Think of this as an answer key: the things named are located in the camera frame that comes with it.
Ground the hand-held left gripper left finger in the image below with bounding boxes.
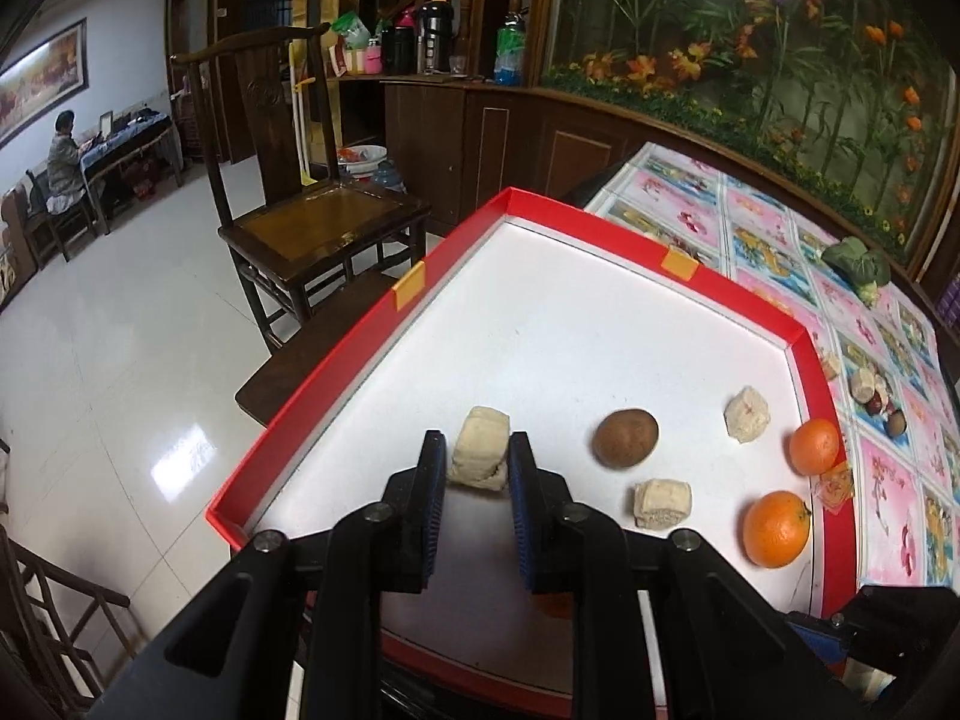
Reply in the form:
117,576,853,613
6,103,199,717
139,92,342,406
86,429,449,720

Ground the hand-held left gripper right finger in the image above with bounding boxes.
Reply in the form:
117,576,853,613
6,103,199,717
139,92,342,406
508,431,848,720

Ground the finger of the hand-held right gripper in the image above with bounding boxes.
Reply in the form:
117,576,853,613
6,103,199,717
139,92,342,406
786,610,852,683

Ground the layered white pastry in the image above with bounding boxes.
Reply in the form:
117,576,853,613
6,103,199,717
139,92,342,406
448,405,512,494

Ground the orange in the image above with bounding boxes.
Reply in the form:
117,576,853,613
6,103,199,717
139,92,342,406
787,418,842,477
742,490,813,569

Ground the large beige pastry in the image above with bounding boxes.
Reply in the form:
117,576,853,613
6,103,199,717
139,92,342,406
632,478,695,532

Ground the red tray with white inside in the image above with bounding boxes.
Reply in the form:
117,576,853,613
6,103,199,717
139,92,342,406
206,187,858,717

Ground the small beige pastry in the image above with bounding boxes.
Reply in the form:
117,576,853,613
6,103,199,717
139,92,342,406
724,386,773,445

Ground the small clear plastic wrapper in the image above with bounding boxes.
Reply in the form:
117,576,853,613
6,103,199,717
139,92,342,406
814,465,856,512

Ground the dark wooden stool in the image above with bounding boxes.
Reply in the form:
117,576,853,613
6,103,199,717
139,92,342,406
235,270,398,430

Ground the dark wooden armchair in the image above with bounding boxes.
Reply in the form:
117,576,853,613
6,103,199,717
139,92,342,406
169,22,434,353

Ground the white basin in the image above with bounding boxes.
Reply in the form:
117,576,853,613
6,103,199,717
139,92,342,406
336,144,388,179

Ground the green bok choy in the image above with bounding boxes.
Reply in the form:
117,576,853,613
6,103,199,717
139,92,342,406
821,236,893,308

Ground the wooden sideboard cabinet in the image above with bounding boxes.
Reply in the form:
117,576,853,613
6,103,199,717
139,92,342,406
379,75,653,235

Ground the green capped water bottle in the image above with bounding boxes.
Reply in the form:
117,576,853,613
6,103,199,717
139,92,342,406
493,11,528,87

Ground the wooden chair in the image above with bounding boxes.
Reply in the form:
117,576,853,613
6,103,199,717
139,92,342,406
26,169,100,263

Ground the black thermos with red cap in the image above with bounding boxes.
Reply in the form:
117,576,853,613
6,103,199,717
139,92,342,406
380,11,417,76

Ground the silver and black thermos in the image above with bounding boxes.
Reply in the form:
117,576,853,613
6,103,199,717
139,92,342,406
415,1,455,76

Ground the desk with blue cloth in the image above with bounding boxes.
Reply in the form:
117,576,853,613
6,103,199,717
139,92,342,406
79,112,185,233

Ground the green snack bag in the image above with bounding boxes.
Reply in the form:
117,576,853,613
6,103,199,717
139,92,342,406
334,11,372,53

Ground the dark wooden chair frame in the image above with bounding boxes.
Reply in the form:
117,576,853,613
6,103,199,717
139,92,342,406
0,435,132,720

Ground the white mop handle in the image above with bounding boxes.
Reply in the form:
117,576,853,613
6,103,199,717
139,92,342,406
289,41,316,186

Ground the flower wall mural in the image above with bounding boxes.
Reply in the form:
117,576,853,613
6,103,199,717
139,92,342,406
536,0,960,256

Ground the framed wall painting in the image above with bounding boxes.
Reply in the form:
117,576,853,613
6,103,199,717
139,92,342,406
0,19,89,151

